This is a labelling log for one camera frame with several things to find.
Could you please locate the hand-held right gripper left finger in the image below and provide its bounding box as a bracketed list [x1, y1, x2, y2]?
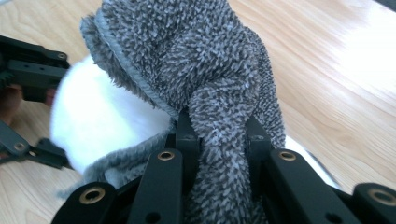
[166, 108, 202, 194]

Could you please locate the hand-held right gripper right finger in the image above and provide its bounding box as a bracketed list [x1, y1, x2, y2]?
[245, 116, 272, 200]

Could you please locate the panda plush toy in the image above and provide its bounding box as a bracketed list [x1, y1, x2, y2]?
[49, 55, 342, 189]

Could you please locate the grey fuzzy sock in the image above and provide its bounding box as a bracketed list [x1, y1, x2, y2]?
[57, 0, 288, 224]

